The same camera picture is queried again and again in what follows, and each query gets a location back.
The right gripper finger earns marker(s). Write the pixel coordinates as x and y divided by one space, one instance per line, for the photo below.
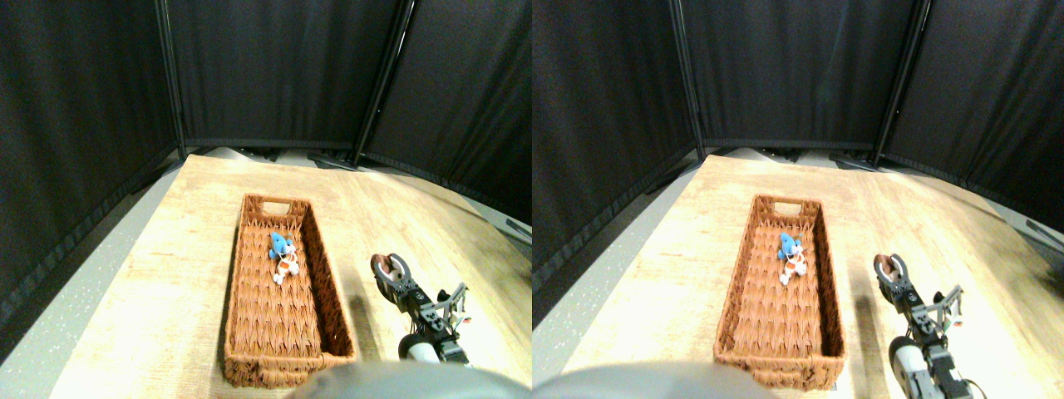
879 276
906 273
376 276
406 273

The orange white plush toy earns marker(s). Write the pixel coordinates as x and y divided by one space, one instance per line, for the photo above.
794 268
287 268

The blue plush toy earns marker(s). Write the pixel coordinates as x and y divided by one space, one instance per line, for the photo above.
279 245
788 245

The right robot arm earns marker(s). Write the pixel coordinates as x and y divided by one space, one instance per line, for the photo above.
420 349
910 362

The brown wicker basket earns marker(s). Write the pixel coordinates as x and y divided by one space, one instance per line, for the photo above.
777 332
274 324

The curtain stand foot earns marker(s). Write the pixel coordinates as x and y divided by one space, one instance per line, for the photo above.
856 160
1046 237
262 155
332 160
781 155
517 233

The curtain stand pole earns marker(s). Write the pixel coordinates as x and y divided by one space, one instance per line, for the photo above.
902 83
170 79
688 79
384 83

